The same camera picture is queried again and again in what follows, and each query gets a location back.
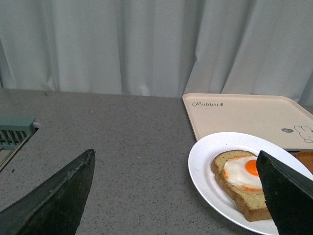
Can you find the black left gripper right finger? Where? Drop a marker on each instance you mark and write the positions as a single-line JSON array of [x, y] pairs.
[[288, 195]]

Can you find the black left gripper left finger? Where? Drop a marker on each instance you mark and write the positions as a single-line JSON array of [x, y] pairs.
[[56, 206]]

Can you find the white round plate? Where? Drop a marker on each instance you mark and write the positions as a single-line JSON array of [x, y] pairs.
[[201, 157]]

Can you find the bottom bread slice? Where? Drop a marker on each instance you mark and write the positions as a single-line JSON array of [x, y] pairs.
[[252, 206]]

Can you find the brown wooden tray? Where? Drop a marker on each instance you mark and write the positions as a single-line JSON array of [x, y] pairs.
[[306, 158]]

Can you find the fried egg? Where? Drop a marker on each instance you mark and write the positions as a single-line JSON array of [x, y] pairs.
[[241, 172]]

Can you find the beige rabbit tray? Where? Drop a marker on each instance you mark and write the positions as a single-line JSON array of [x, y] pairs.
[[276, 119]]

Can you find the green slotted rack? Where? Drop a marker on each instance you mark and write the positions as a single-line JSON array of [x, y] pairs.
[[14, 130]]

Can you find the grey-white curtain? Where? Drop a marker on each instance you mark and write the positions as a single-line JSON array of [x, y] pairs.
[[159, 47]]

